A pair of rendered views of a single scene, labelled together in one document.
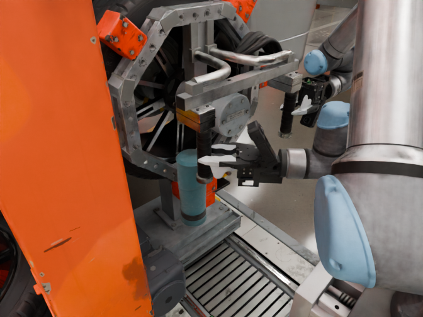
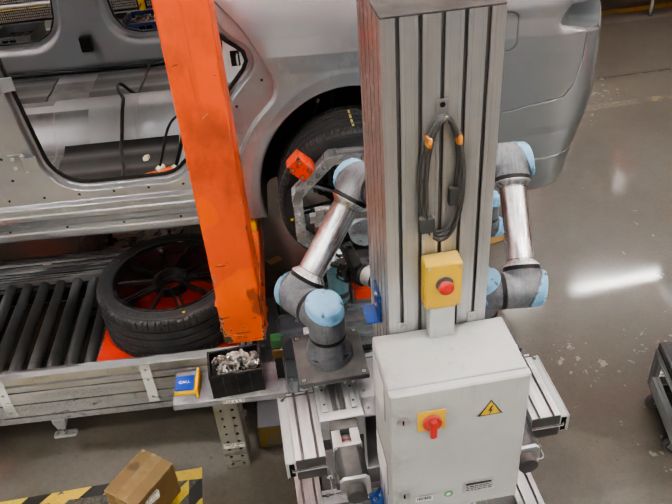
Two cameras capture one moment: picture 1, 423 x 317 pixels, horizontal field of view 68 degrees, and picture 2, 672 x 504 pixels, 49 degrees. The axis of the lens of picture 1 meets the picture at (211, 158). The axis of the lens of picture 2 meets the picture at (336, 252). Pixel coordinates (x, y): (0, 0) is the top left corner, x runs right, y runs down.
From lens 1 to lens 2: 2.18 m
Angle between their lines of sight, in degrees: 32
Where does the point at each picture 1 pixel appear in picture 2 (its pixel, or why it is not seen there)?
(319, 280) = not seen: hidden behind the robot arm
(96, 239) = (235, 271)
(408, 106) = (310, 256)
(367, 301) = not seen: hidden behind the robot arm
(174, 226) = (349, 308)
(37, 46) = (222, 204)
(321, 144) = not seen: hidden behind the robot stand
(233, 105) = (362, 225)
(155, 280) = (293, 327)
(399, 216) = (288, 287)
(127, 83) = (297, 194)
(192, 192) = (331, 276)
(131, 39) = (302, 170)
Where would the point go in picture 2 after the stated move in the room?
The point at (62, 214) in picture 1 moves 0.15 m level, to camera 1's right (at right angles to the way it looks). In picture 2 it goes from (223, 255) to (254, 269)
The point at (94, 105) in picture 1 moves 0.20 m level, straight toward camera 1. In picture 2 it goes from (238, 221) to (217, 256)
